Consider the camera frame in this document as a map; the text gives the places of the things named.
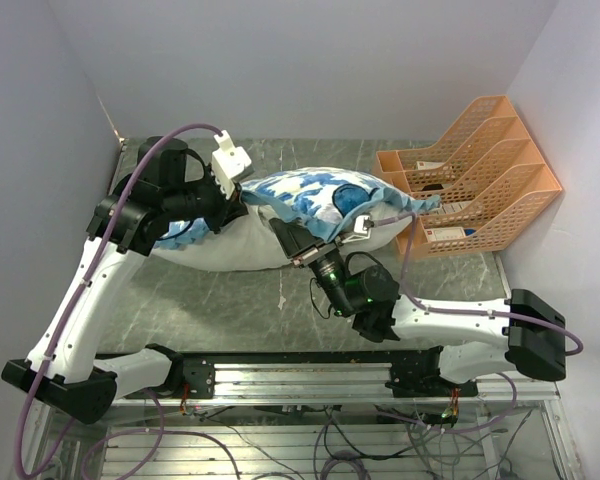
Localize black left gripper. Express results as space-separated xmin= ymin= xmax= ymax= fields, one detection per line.
xmin=163 ymin=164 xmax=251 ymax=234

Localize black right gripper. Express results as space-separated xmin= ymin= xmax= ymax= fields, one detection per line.
xmin=270 ymin=217 xmax=355 ymax=316

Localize blue houndstooth bear pillowcase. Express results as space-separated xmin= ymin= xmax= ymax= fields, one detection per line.
xmin=154 ymin=168 xmax=442 ymax=251

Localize white pillow insert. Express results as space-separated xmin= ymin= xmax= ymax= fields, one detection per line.
xmin=151 ymin=203 xmax=412 ymax=272

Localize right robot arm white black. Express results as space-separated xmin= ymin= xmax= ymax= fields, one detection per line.
xmin=270 ymin=219 xmax=567 ymax=396

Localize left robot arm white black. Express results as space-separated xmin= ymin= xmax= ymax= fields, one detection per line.
xmin=1 ymin=132 xmax=253 ymax=424

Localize white red box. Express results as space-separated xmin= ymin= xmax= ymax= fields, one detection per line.
xmin=425 ymin=227 xmax=466 ymax=242

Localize white box in back slot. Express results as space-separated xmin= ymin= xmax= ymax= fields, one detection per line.
xmin=416 ymin=161 xmax=444 ymax=171

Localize orange plastic file organizer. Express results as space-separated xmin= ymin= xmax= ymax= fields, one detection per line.
xmin=373 ymin=95 xmax=563 ymax=259

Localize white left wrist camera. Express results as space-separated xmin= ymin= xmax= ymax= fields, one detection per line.
xmin=211 ymin=130 xmax=254 ymax=199

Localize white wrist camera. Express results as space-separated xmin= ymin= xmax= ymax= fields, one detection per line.
xmin=340 ymin=214 xmax=373 ymax=244
xmin=211 ymin=130 xmax=254 ymax=199

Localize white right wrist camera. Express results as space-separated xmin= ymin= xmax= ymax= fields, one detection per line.
xmin=340 ymin=214 xmax=373 ymax=244

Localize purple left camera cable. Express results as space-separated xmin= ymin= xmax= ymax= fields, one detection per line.
xmin=12 ymin=123 xmax=226 ymax=479

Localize aluminium rail frame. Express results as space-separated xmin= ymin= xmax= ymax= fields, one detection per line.
xmin=34 ymin=361 xmax=561 ymax=406

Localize loose cables under frame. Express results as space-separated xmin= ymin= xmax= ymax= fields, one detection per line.
xmin=144 ymin=402 xmax=521 ymax=480

